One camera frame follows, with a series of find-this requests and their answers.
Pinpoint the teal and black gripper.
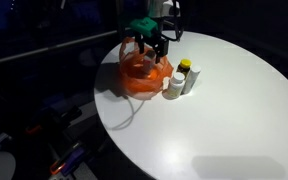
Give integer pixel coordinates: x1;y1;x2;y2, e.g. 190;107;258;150
128;17;170;64

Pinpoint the white mentos container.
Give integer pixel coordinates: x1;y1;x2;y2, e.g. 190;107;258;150
143;49;157;75

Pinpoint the orange plastic bag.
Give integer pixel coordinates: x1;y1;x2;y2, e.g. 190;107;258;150
118;35;175;100

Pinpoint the amber bottle with yellow cap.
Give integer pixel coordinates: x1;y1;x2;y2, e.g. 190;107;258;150
176;58;193;80

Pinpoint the white bottle with white cap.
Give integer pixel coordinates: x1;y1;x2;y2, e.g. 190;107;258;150
165;71;186;100

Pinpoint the tall white tube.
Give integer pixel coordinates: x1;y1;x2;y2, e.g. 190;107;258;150
181;64;202;96

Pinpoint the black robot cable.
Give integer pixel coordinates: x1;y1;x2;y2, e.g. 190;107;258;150
162;0;186;43

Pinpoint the white cable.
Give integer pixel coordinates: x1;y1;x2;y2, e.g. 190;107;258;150
106;94;146;131

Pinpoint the grey metal rail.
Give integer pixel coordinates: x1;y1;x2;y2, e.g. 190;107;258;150
0;29;119;68

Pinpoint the black clamp with orange handle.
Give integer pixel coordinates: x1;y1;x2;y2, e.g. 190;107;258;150
48;141;86;177

